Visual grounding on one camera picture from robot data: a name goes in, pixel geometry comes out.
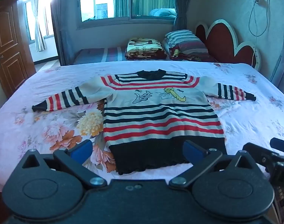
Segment blue bedding bundle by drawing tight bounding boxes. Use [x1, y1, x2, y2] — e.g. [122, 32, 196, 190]
[149, 8, 177, 18]

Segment brown wooden door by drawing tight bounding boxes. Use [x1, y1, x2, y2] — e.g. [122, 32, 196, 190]
[0, 0, 37, 98]

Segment striped knit sweater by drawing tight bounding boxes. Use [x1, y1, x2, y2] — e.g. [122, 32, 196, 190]
[32, 69, 257, 175]

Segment white sheer curtain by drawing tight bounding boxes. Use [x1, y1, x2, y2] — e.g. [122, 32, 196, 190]
[31, 0, 47, 52]

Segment window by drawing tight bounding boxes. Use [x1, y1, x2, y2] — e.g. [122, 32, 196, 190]
[77, 0, 180, 29]

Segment floral bed sheet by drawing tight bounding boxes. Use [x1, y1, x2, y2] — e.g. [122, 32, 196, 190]
[0, 62, 284, 192]

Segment red printed cloth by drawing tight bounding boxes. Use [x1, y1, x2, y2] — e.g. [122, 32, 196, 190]
[169, 47, 209, 61]

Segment folded printed blanket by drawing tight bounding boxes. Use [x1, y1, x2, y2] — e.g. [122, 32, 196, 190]
[125, 37, 167, 60]

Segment white charging cable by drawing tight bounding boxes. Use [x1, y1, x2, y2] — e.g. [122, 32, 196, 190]
[248, 0, 269, 69]

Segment red heart-shaped headboard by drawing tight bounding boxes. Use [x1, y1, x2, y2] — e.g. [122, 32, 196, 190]
[194, 19, 262, 71]

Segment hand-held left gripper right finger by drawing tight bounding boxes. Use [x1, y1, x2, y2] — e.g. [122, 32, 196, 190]
[168, 140, 259, 188]

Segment striped bed mattress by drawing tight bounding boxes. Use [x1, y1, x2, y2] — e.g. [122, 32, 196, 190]
[73, 47, 128, 64]

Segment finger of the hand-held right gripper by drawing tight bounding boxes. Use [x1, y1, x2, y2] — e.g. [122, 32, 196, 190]
[243, 142, 276, 168]
[270, 138, 284, 155]

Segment striped pillow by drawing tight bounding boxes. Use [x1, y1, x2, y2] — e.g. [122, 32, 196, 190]
[162, 29, 209, 56]

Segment blue curtain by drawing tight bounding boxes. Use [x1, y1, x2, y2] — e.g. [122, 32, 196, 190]
[49, 0, 75, 66]
[172, 0, 188, 31]

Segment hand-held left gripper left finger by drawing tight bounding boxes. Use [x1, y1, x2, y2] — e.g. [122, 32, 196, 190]
[22, 139, 107, 190]

